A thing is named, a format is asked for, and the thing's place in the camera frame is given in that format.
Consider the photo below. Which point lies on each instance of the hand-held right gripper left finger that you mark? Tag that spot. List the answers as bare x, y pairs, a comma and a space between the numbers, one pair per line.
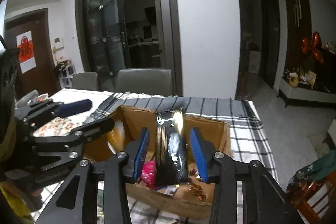
140, 155

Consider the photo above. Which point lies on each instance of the white wall intercom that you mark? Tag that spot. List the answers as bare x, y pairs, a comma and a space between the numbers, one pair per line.
59, 43

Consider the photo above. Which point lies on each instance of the patterned tile table mat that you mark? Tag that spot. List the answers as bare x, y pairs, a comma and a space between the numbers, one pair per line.
56, 125

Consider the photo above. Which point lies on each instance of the wide grey chair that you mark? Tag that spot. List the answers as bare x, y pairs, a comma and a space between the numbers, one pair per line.
144, 81

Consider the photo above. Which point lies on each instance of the black white checked tablecloth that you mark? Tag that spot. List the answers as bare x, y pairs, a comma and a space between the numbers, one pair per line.
246, 140

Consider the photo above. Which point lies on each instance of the grey refrigerator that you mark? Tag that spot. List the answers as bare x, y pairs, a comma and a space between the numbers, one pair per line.
160, 22

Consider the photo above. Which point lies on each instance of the brown wooden door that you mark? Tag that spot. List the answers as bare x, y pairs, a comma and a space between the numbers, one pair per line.
44, 56

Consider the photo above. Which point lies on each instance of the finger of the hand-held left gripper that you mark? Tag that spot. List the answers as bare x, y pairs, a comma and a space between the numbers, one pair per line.
74, 107
97, 128

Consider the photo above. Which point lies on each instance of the low white cabinet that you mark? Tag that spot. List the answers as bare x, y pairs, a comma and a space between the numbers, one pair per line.
302, 94

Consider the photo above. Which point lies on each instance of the green cloth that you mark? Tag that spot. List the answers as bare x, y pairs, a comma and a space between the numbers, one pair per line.
315, 166

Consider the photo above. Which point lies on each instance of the gold snack packet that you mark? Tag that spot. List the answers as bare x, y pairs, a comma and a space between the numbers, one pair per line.
198, 190

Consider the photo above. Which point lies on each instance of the dark framed sliding glass door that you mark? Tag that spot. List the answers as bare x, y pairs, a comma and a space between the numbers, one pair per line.
105, 16

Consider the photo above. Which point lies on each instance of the pink snack packet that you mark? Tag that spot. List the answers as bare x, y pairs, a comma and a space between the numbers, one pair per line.
148, 171

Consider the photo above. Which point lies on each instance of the red white door poster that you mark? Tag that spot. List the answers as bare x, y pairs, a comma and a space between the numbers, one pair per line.
25, 52

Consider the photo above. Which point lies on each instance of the white paper bag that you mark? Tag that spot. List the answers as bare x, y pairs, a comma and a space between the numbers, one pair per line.
254, 61

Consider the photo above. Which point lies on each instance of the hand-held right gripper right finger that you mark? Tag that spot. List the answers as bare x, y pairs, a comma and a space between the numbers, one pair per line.
199, 155

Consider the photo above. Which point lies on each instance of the long black snack packet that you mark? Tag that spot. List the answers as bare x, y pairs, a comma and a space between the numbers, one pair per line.
169, 153

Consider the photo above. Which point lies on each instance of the small white storage rack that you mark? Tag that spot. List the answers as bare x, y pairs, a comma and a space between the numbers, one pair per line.
65, 74

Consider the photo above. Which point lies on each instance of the red foil balloons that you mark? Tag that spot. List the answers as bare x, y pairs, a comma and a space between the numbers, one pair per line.
313, 48

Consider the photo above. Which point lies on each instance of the white table cover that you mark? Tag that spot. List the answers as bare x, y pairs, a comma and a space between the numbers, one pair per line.
78, 95

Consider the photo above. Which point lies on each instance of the brown wooden chair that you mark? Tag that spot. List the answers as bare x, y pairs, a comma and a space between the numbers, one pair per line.
315, 203

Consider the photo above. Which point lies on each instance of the tall dark cabinet door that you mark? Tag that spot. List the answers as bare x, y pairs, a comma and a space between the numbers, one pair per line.
295, 3

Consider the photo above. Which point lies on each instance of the small grey chair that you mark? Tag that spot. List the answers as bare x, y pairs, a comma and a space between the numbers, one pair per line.
85, 81

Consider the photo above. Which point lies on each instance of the brown cardboard box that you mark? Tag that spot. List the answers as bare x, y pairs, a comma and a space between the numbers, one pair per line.
173, 205

